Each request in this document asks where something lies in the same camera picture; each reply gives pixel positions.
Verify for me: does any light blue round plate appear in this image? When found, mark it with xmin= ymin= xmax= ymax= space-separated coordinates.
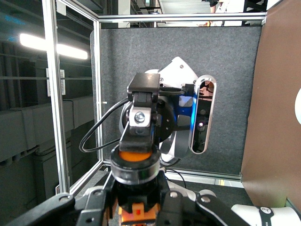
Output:
xmin=294 ymin=87 xmax=301 ymax=125

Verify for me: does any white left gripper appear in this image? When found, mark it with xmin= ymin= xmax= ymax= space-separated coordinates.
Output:
xmin=119 ymin=73 xmax=179 ymax=151

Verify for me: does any grey felt panel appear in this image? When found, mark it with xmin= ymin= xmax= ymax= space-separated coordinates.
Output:
xmin=90 ymin=26 xmax=263 ymax=176

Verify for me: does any ceiling strip light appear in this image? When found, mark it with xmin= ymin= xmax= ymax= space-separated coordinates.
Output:
xmin=20 ymin=32 xmax=88 ymax=60

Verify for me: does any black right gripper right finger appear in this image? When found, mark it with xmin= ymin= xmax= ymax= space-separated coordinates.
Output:
xmin=157 ymin=174 xmax=251 ymax=226

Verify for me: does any black left wrist camera cable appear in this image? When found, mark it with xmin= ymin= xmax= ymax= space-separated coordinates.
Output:
xmin=79 ymin=84 xmax=196 ymax=153

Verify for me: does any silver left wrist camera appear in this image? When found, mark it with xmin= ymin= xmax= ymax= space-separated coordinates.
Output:
xmin=189 ymin=74 xmax=217 ymax=155

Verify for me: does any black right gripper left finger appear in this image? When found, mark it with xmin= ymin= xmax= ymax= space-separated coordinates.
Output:
xmin=4 ymin=175 xmax=118 ymax=226

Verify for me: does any white barcode label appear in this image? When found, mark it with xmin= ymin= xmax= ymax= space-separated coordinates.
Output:
xmin=47 ymin=79 xmax=66 ymax=97
xmin=46 ymin=68 xmax=65 ymax=78

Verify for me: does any aluminium cage frame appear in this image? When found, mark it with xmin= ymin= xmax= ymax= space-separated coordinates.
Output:
xmin=42 ymin=0 xmax=268 ymax=196

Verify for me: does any black orange toy car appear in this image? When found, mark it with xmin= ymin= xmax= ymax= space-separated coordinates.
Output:
xmin=110 ymin=145 xmax=162 ymax=226

